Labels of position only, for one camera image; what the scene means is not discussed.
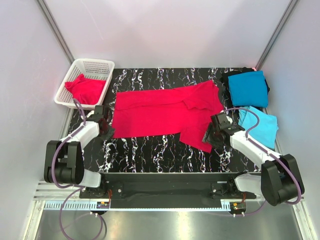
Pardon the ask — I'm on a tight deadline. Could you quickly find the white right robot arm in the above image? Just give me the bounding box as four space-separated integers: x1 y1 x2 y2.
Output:
202 112 305 206

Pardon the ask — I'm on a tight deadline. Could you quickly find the red t shirt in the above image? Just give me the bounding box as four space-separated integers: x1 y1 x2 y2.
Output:
112 80 223 153
64 73 106 105

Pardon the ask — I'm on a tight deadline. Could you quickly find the aluminium corner post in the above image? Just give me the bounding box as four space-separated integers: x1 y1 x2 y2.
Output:
35 0 75 64
255 0 300 70

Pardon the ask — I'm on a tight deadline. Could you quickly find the folded light blue t shirt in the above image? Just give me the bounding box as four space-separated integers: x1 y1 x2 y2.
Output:
238 106 279 150

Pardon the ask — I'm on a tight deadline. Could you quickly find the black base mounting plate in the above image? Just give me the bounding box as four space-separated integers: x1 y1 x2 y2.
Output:
79 172 256 211

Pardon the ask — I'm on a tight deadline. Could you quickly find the red t shirt in basket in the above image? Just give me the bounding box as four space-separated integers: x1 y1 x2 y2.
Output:
64 73 106 105

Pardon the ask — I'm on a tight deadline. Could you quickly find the left aluminium corner post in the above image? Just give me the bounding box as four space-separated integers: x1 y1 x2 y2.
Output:
35 0 75 64

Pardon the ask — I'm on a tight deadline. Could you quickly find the white plastic basket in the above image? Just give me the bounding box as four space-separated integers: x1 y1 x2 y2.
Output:
54 58 116 111

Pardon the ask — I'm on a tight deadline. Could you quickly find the right aluminium corner post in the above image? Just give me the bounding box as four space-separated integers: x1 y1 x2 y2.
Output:
255 0 300 70

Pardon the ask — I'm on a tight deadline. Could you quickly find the aluminium frame rail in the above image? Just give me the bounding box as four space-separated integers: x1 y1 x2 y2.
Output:
32 181 305 201

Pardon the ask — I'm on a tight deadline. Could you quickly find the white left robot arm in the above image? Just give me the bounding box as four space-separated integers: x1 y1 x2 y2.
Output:
43 105 115 198

